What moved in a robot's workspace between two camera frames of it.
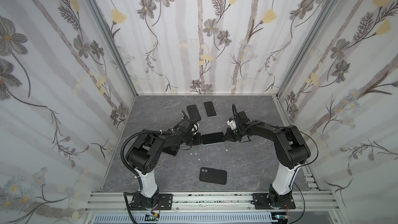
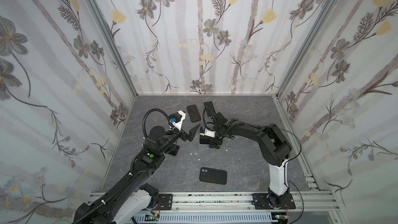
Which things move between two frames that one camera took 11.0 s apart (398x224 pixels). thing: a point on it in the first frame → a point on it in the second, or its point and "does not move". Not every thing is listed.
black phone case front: [213, 176] does not move
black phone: [169, 150] does not move
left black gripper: [198, 139] → [188, 137]
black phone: [210, 109] does not move
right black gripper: [230, 135] → [219, 121]
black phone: [193, 112] does not move
